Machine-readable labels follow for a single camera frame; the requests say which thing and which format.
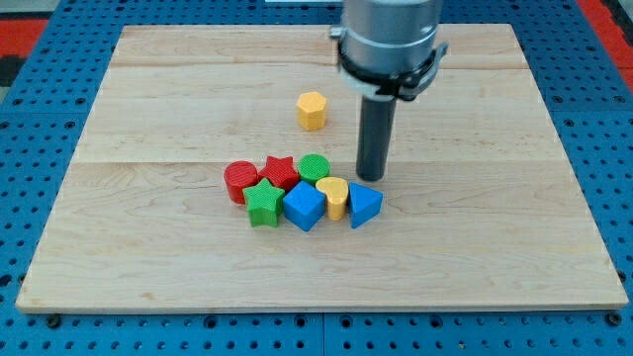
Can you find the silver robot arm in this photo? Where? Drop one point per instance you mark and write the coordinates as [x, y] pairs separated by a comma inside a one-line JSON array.
[[386, 49]]

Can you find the red star block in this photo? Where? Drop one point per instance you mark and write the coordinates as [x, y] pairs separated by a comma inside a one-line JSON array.
[[280, 172]]

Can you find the green star block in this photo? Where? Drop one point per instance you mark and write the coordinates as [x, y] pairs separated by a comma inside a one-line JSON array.
[[264, 203]]

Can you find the green cylinder block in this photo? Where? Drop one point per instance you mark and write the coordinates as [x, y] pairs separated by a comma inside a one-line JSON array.
[[313, 167]]

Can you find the yellow heart block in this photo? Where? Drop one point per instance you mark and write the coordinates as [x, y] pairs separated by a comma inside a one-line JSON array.
[[336, 196]]

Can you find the blue cube block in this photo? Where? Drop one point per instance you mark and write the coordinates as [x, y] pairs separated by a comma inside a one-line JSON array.
[[304, 205]]

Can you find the blue triangle block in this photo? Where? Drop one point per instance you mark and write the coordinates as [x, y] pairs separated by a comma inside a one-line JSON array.
[[364, 204]]

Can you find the yellow hexagon block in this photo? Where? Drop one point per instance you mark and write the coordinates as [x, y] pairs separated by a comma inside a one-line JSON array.
[[311, 108]]

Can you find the red cylinder block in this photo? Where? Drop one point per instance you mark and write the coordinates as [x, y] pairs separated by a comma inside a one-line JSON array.
[[238, 176]]

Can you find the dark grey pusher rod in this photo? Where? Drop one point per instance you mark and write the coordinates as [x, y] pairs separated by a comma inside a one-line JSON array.
[[375, 128]]

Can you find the light wooden board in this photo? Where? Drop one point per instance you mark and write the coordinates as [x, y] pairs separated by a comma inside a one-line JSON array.
[[482, 211]]

